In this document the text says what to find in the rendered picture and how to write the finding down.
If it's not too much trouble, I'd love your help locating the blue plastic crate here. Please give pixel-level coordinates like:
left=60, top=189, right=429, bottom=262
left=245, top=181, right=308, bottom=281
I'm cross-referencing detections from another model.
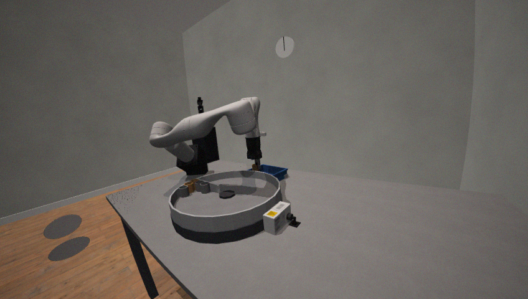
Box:
left=259, top=164, right=288, bottom=181

